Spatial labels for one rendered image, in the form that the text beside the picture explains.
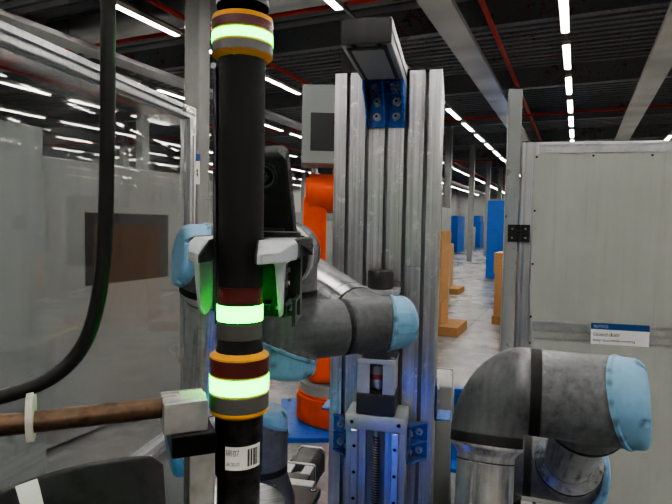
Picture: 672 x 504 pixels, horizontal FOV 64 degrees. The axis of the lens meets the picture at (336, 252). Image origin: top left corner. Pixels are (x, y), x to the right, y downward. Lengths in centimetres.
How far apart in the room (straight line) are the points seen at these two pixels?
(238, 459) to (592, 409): 47
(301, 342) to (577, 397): 35
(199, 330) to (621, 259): 164
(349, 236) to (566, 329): 119
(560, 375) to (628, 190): 156
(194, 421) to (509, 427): 47
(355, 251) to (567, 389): 67
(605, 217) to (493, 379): 153
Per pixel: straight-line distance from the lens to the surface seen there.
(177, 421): 40
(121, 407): 40
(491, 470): 77
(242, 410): 40
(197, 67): 750
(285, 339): 65
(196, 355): 108
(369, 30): 99
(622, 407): 75
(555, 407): 75
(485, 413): 75
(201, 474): 42
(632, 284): 226
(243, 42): 39
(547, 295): 220
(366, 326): 69
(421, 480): 138
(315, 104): 439
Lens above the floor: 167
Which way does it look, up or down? 3 degrees down
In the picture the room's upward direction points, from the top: 1 degrees clockwise
